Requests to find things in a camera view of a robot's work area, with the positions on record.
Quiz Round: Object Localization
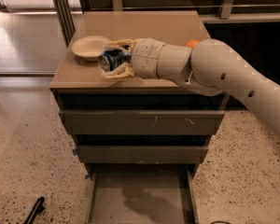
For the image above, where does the orange fruit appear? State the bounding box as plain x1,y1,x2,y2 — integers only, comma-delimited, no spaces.
186,39,200,49

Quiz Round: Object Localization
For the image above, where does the grey middle drawer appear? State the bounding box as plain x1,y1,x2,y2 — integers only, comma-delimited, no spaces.
76,146,208,164

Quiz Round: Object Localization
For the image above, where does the white ceramic bowl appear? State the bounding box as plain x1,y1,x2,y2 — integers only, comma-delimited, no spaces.
72,35,110,62

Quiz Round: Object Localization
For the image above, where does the black stand leg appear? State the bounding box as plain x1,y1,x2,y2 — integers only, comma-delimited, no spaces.
24,197,45,224

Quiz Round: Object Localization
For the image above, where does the grey open bottom drawer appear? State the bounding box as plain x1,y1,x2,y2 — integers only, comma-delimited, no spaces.
85,164,200,224

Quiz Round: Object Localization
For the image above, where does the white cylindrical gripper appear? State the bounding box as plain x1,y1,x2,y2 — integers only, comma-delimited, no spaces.
102,38,165,79

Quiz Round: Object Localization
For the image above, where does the blue tape piece upper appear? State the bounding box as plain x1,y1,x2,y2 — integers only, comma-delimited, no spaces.
72,149,77,156

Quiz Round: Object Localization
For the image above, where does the grey drawer cabinet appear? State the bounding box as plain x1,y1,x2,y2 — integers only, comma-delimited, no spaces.
50,11,229,175

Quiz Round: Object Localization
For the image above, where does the metal window frame post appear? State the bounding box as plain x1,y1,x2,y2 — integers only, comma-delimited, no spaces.
53,0,75,47

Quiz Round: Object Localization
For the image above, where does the grey top drawer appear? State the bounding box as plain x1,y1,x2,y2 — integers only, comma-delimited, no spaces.
59,110,224,135

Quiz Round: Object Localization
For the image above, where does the blue pepsi can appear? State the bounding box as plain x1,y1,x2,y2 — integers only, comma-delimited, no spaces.
98,49,131,72

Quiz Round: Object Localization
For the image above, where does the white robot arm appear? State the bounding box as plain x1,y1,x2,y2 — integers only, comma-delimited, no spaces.
98,38,280,139

